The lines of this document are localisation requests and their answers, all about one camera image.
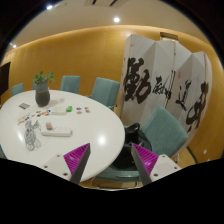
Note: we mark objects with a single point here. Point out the teal chair near right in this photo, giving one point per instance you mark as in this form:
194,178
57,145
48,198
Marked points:
160,134

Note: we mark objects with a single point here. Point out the potted plant in grey vase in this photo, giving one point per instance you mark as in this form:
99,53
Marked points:
42,95

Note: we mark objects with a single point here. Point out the white box on table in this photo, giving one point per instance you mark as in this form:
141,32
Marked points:
58,110

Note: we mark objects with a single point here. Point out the green small object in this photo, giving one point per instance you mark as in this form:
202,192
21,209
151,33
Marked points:
69,109

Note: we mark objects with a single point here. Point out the white power strip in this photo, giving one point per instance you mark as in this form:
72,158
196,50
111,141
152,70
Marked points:
57,132

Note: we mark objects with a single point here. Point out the teal chair far right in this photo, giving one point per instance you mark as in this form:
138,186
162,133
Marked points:
105,91

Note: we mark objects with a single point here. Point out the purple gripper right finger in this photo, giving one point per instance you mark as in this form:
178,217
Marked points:
145,161

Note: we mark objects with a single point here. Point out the teal chair far left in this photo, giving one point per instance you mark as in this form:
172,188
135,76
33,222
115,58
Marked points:
19,88

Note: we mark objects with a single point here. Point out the pink charger plug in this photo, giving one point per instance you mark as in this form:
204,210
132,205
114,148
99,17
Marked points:
49,126

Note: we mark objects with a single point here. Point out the black wall television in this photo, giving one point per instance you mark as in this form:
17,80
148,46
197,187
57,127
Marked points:
4,78

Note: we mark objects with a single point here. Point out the grey card on table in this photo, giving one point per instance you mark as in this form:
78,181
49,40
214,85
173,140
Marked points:
24,106

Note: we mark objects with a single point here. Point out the teal chair far middle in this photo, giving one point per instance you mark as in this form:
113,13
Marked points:
70,84

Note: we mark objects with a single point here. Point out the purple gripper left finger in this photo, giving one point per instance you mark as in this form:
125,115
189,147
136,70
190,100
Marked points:
76,161

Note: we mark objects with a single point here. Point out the white calligraphy folding screen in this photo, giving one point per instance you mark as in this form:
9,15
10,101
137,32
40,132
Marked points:
164,73

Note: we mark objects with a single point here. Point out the black bag on chair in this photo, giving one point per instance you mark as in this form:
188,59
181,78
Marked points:
131,146

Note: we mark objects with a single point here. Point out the teal chair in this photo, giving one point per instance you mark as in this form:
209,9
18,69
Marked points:
160,134
105,91
70,84
19,88

